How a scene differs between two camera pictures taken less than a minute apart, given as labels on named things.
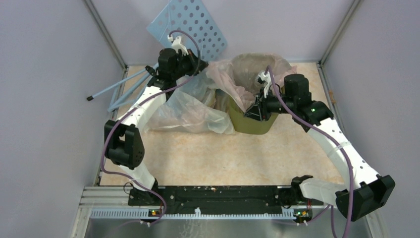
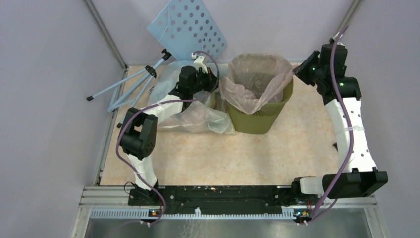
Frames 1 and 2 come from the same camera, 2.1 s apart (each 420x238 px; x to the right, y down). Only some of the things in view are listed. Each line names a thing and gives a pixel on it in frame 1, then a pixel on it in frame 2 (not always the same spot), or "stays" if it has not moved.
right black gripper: (254, 112) to (300, 71)
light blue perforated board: (191, 20) stays
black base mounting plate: (178, 198) stays
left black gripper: (196, 64) to (212, 80)
